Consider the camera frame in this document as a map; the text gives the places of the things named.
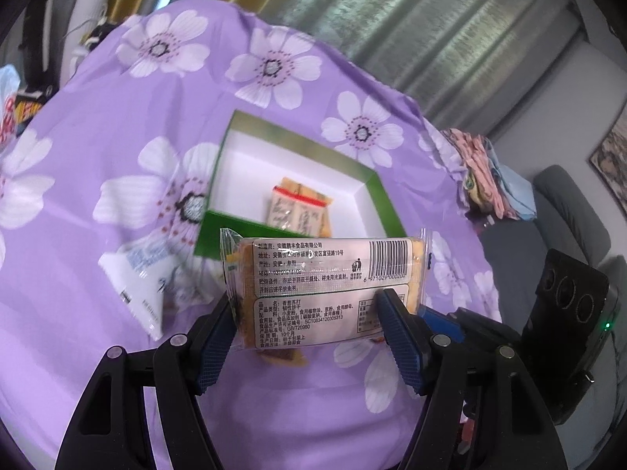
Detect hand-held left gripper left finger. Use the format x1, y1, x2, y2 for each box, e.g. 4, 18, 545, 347
55, 294, 241, 470

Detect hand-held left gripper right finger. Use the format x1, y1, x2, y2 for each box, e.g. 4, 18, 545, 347
375, 288, 571, 470

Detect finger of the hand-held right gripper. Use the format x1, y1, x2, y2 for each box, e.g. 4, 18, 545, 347
419, 306, 527, 359

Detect cream white snack packet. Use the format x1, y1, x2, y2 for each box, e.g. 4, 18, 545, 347
98, 235, 228, 342

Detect clear cracker packet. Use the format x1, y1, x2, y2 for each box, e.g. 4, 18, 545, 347
219, 228, 434, 353

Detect green box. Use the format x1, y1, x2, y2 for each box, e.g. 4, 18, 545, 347
193, 110, 407, 260

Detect grey sofa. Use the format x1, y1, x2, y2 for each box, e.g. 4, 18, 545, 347
477, 164, 627, 304

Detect light blue cloth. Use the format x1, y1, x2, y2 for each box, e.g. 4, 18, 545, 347
487, 149, 538, 221

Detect tan snack packet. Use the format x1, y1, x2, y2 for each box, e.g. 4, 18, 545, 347
265, 176, 335, 238

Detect pink striped clothes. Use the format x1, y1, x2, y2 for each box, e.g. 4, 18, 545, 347
438, 127, 510, 219

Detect purple floral tablecloth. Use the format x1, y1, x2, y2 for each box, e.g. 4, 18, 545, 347
0, 0, 503, 470

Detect grey curtain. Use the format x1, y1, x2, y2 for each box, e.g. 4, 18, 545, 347
147, 0, 593, 138

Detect yellow black snack bag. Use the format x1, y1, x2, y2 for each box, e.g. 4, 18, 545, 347
12, 90, 47, 135

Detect white appliance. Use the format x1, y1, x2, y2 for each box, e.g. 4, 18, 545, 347
61, 5, 109, 79

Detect white red plastic bag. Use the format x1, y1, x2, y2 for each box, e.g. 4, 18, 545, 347
0, 63, 23, 148

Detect small black white object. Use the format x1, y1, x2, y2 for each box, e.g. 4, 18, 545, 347
83, 20, 113, 54

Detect framed wall picture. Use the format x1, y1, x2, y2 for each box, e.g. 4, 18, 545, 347
588, 108, 627, 206

